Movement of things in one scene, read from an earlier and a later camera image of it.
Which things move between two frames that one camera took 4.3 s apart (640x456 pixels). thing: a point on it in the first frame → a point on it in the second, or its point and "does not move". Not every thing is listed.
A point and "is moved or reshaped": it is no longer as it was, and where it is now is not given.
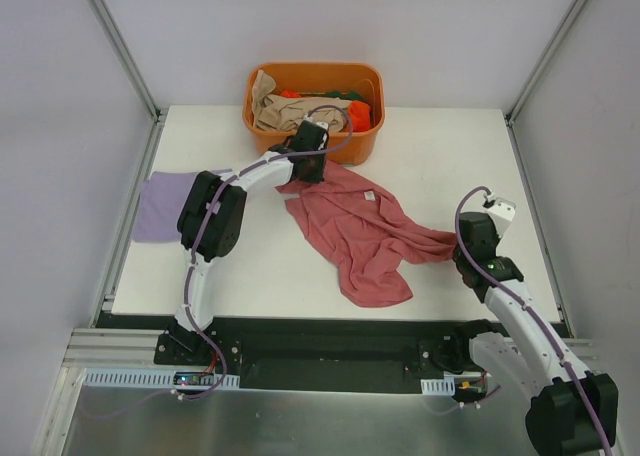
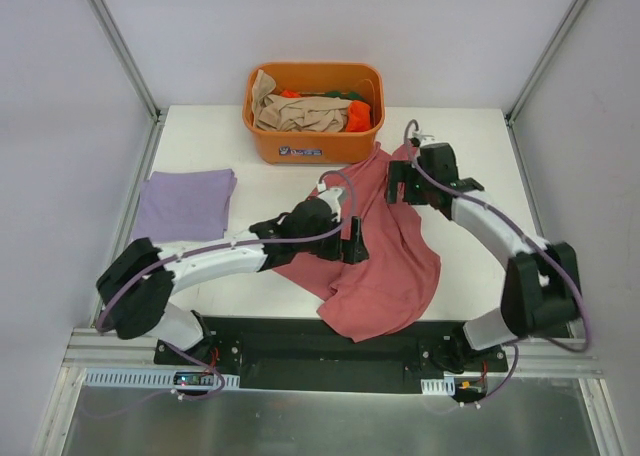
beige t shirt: [281, 113] does not move
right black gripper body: [461, 264] → [400, 184]
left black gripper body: [310, 170] → [347, 244]
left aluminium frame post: [121, 47] does not move
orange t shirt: [359, 111] does not move
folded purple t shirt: [161, 202] does not move
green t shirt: [354, 95] does not move
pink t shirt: [367, 236] is moved or reshaped
